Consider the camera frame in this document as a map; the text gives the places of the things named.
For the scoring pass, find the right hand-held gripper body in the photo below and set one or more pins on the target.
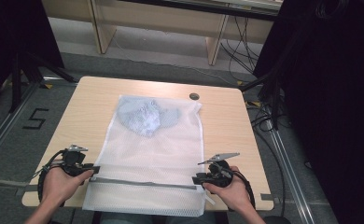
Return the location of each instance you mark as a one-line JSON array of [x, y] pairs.
[[219, 177]]

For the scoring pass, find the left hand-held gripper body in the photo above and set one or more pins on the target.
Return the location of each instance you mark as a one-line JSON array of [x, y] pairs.
[[72, 161]]

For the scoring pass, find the white mesh laundry bag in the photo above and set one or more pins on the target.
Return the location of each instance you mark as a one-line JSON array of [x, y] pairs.
[[152, 161]]

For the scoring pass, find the person's right hand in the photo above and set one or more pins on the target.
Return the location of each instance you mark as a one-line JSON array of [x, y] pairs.
[[236, 193]]

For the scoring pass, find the person's left hand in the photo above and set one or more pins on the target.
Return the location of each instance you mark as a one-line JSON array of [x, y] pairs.
[[58, 186]]

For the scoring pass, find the black tape floor mark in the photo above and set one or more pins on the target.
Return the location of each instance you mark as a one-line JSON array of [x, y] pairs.
[[35, 118]]

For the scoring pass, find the grey-blue garment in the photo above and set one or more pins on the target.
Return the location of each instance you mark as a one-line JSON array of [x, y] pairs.
[[146, 119]]

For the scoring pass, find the black tripod stand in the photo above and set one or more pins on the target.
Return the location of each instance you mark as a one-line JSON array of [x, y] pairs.
[[15, 87]]

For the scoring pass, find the black curtain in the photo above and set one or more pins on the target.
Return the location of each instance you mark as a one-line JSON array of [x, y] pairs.
[[12, 37], [332, 109]]

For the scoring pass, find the aluminium floor rail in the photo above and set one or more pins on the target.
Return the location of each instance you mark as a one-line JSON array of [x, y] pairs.
[[2, 182], [9, 121], [290, 174]]

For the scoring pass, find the wooden desk frame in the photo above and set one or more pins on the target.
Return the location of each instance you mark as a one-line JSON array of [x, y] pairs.
[[158, 17]]

